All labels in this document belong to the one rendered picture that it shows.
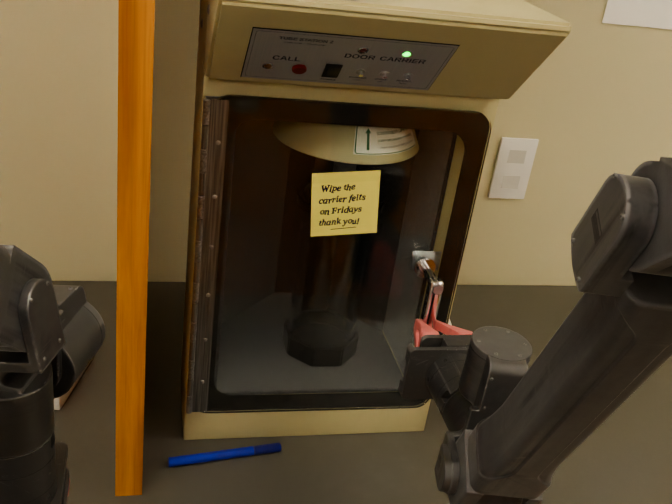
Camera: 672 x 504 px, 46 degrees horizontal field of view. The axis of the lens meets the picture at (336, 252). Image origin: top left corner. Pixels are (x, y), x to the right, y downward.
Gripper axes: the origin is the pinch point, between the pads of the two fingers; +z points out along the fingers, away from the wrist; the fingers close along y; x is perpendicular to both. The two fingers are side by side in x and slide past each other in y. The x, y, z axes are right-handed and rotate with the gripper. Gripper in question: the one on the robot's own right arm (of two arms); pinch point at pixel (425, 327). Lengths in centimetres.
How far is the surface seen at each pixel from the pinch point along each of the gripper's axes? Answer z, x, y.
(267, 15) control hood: -5.0, -34.9, 22.6
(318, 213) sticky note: 4.1, -12.2, 13.6
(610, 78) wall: 48, -19, -45
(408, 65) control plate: -0.9, -30.6, 8.0
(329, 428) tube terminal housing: 5.0, 19.2, 8.0
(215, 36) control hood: -1.8, -32.0, 26.5
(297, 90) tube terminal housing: 5.5, -25.5, 17.2
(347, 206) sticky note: 4.1, -13.2, 10.4
